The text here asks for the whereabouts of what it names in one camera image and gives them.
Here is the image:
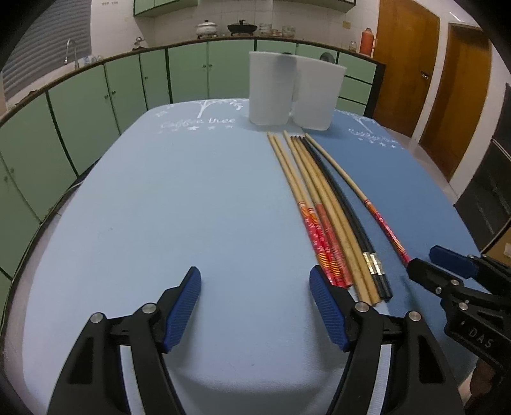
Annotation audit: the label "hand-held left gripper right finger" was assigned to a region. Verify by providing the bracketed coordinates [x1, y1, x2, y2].
[309, 264, 466, 415]

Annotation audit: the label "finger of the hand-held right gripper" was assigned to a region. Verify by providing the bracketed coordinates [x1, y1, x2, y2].
[430, 245, 511, 282]
[406, 257, 511, 318]

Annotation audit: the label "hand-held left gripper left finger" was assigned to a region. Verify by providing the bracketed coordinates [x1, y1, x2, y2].
[47, 267, 202, 415]

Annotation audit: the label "black chopstick with silver band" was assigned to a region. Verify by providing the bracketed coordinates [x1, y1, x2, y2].
[303, 138, 394, 300]
[300, 136, 389, 301]

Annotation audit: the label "red patterned bamboo chopstick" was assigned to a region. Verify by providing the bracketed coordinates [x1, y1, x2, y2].
[291, 136, 354, 289]
[271, 133, 343, 286]
[304, 133, 412, 266]
[267, 133, 334, 283]

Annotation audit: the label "plain bamboo chopstick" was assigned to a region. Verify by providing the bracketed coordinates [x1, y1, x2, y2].
[283, 130, 371, 303]
[294, 136, 383, 305]

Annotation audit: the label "white utensil holder cup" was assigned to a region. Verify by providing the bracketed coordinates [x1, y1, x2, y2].
[248, 51, 299, 127]
[293, 56, 346, 132]

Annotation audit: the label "person's right hand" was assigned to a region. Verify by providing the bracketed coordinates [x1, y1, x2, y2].
[468, 357, 511, 405]

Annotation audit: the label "cardboard box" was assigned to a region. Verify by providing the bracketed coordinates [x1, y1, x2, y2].
[481, 230, 511, 261]

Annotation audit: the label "dark blue printed mat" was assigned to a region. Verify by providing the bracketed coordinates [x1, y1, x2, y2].
[305, 109, 492, 415]

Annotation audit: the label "black cabinet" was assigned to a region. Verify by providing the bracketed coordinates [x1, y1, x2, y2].
[454, 83, 511, 253]

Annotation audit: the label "light blue printed mat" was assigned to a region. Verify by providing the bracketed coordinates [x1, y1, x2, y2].
[2, 98, 362, 415]

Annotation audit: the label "wooden door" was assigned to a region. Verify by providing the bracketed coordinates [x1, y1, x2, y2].
[419, 24, 492, 181]
[373, 0, 440, 139]

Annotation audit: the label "green base cabinets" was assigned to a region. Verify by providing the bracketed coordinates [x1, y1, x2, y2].
[0, 36, 387, 282]

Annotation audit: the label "orange thermos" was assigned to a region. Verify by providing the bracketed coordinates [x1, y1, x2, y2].
[359, 28, 377, 56]

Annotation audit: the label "white cooking pot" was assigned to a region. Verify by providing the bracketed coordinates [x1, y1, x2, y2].
[195, 21, 220, 39]

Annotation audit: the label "metal sink faucet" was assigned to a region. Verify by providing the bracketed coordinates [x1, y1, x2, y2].
[64, 39, 81, 69]

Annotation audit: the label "black wok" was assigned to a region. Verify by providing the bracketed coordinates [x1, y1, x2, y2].
[227, 20, 259, 36]

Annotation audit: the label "grey window blinds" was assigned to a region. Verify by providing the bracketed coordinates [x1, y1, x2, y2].
[0, 0, 95, 101]

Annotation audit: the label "green wall cabinet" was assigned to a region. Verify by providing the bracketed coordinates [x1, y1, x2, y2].
[273, 0, 356, 11]
[133, 0, 199, 18]

